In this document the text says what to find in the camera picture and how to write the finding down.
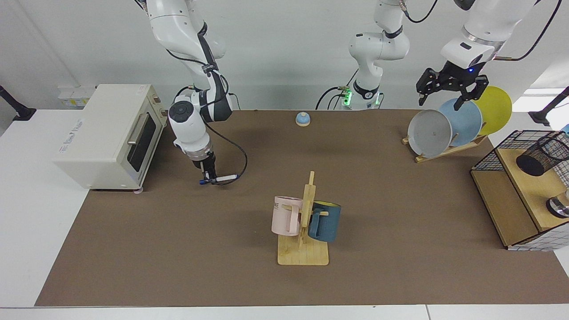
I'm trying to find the white checked mat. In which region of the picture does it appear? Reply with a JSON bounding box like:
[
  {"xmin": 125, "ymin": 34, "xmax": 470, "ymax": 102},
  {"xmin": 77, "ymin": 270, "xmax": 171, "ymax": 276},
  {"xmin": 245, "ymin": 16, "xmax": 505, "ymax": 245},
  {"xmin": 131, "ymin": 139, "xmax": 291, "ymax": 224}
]
[{"xmin": 507, "ymin": 221, "xmax": 569, "ymax": 252}]

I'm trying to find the wire basket with wooden floor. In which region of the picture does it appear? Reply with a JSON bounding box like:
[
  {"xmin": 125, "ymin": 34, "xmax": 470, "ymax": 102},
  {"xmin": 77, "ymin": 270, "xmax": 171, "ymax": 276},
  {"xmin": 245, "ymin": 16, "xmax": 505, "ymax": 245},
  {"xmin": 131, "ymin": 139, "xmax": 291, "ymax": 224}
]
[{"xmin": 470, "ymin": 130, "xmax": 569, "ymax": 248}]

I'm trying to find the blue and white marker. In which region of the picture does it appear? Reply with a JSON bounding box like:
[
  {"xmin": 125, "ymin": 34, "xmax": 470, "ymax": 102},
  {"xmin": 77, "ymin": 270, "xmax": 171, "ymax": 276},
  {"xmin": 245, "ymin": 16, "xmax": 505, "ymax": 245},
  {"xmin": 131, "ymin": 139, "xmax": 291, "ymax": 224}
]
[{"xmin": 199, "ymin": 174, "xmax": 240, "ymax": 185}]

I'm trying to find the silver round metal object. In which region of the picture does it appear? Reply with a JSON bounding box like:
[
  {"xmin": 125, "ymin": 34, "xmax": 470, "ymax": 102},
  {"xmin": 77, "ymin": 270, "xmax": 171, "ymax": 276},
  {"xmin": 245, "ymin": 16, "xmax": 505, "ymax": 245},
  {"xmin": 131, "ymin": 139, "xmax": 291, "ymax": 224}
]
[{"xmin": 546, "ymin": 189, "xmax": 569, "ymax": 219}]

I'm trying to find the light blue plate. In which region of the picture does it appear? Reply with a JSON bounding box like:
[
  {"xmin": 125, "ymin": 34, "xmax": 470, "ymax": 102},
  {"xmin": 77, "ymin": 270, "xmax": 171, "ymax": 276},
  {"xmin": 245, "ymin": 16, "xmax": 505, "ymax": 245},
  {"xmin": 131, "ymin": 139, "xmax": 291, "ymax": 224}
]
[{"xmin": 438, "ymin": 98, "xmax": 483, "ymax": 147}]

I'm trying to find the black base cable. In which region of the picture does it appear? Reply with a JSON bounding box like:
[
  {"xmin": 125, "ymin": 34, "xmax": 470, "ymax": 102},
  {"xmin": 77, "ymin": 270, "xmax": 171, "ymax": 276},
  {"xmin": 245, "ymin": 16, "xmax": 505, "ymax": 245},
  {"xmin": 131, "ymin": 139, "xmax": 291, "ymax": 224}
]
[{"xmin": 315, "ymin": 68, "xmax": 360, "ymax": 110}]

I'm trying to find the wooden cup stand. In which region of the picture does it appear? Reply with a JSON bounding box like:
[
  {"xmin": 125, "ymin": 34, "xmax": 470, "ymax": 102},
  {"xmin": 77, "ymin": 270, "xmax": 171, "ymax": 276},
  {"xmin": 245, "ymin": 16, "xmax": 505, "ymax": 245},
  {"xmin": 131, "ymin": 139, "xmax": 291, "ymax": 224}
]
[{"xmin": 277, "ymin": 171, "xmax": 330, "ymax": 266}]

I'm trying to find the dark blue cup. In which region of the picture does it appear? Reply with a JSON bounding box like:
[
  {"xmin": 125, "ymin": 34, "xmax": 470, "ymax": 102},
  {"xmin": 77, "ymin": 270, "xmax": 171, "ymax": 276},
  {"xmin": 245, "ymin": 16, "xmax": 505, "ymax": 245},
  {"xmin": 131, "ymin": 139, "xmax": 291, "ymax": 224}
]
[{"xmin": 308, "ymin": 201, "xmax": 342, "ymax": 243}]

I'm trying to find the yellow plate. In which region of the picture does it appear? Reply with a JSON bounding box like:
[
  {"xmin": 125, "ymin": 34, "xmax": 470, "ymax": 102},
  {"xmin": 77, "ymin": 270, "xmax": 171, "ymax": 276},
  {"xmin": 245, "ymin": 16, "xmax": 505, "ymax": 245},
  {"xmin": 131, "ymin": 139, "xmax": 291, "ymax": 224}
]
[{"xmin": 472, "ymin": 86, "xmax": 513, "ymax": 136}]

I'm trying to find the pale toaster oven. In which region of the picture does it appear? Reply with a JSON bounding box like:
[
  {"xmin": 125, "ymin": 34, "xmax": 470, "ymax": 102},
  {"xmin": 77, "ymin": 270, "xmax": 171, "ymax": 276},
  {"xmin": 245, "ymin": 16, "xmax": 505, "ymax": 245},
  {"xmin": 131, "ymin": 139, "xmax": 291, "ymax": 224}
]
[{"xmin": 52, "ymin": 84, "xmax": 168, "ymax": 192}]

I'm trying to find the black mesh pen holder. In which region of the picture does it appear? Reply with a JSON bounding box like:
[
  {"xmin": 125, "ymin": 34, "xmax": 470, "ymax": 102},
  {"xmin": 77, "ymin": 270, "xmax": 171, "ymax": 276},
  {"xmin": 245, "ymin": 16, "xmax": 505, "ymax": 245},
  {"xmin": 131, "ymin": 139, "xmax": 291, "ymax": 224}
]
[{"xmin": 516, "ymin": 136, "xmax": 569, "ymax": 177}]

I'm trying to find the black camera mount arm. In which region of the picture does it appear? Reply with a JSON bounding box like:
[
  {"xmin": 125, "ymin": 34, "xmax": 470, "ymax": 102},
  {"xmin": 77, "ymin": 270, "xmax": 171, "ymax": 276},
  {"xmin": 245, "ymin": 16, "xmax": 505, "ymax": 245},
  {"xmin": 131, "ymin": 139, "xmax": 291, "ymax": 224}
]
[
  {"xmin": 528, "ymin": 86, "xmax": 569, "ymax": 126},
  {"xmin": 0, "ymin": 84, "xmax": 37, "ymax": 122}
]

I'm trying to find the white wall socket strip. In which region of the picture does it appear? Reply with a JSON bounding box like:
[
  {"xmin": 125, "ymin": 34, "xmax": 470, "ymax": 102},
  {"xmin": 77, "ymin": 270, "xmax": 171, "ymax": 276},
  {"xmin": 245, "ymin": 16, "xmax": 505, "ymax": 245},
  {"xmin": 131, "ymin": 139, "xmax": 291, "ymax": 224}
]
[{"xmin": 58, "ymin": 86, "xmax": 97, "ymax": 110}]

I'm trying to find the grey plate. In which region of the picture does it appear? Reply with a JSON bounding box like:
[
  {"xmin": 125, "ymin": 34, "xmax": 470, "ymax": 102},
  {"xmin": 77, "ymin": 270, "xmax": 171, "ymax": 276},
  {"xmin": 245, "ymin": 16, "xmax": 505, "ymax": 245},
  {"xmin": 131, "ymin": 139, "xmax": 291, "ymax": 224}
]
[{"xmin": 407, "ymin": 109, "xmax": 453, "ymax": 159}]

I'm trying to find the wooden plate rack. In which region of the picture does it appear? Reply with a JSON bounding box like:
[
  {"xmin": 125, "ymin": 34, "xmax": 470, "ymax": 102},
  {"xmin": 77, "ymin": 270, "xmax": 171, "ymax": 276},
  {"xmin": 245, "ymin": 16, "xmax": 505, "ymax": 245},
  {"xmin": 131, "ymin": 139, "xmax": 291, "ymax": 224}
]
[{"xmin": 402, "ymin": 133, "xmax": 489, "ymax": 164}]

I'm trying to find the brown table cloth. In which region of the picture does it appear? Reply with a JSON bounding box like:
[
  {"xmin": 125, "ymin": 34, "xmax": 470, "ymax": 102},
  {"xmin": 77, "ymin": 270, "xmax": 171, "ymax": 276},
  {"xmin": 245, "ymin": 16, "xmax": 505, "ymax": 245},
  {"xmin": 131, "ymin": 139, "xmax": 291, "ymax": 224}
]
[{"xmin": 35, "ymin": 109, "xmax": 569, "ymax": 307}]

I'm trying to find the pink cup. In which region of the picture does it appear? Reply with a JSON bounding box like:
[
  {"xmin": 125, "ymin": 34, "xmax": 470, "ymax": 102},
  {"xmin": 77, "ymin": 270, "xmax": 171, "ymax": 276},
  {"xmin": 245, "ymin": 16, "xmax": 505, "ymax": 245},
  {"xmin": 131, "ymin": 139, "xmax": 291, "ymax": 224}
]
[{"xmin": 271, "ymin": 196, "xmax": 304, "ymax": 237}]

